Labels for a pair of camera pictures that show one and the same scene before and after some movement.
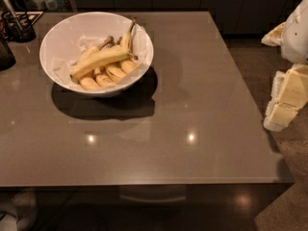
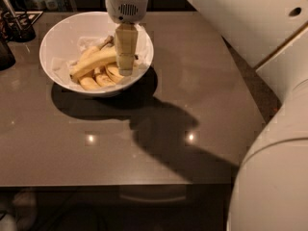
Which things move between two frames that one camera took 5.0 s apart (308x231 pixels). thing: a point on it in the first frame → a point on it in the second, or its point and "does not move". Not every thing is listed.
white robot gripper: [296, 36] → [126, 9]
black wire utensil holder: [18, 26] does not move
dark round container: [7, 57] does not move
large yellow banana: [117, 52] does not move
